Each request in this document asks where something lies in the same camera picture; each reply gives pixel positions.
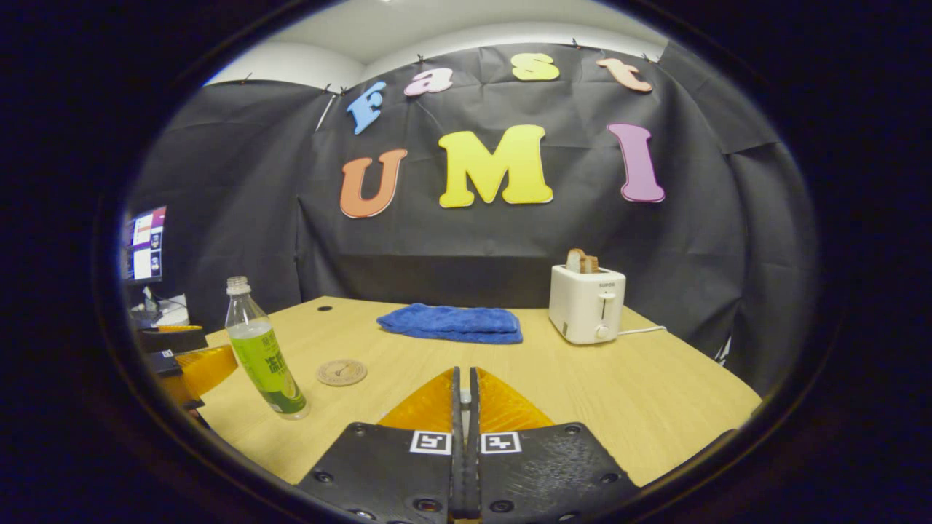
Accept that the white toaster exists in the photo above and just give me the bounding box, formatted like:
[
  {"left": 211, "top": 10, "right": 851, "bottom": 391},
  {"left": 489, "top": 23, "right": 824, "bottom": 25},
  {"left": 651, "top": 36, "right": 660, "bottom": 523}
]
[{"left": 548, "top": 264, "right": 627, "bottom": 346}]

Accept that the round wooden coaster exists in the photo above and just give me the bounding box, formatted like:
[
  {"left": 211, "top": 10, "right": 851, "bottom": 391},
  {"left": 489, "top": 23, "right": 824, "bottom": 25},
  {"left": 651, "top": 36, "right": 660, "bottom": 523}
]
[{"left": 316, "top": 359, "right": 368, "bottom": 387}]

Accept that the computer monitor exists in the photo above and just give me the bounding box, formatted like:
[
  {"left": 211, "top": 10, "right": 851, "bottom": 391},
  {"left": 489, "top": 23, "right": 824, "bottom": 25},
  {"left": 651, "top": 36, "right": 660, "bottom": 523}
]
[{"left": 125, "top": 205, "right": 167, "bottom": 285}]

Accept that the white side table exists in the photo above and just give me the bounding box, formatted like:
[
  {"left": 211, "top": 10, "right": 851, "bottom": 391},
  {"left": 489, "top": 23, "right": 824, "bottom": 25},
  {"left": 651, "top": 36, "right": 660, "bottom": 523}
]
[{"left": 131, "top": 293, "right": 191, "bottom": 330}]

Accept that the blue folded towel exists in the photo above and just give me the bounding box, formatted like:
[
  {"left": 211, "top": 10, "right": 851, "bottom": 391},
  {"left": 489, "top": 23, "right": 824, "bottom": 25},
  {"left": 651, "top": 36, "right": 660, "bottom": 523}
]
[{"left": 376, "top": 303, "right": 524, "bottom": 345}]

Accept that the green label water bottle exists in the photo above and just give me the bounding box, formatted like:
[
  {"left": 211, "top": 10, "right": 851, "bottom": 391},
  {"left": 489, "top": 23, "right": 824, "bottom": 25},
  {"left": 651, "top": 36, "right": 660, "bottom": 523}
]
[{"left": 224, "top": 276, "right": 310, "bottom": 421}]

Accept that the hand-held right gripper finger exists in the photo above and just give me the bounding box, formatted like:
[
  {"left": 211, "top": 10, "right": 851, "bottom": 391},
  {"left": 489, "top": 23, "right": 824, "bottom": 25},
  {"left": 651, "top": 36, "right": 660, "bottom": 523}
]
[
  {"left": 466, "top": 366, "right": 642, "bottom": 524},
  {"left": 295, "top": 366, "right": 465, "bottom": 524}
]

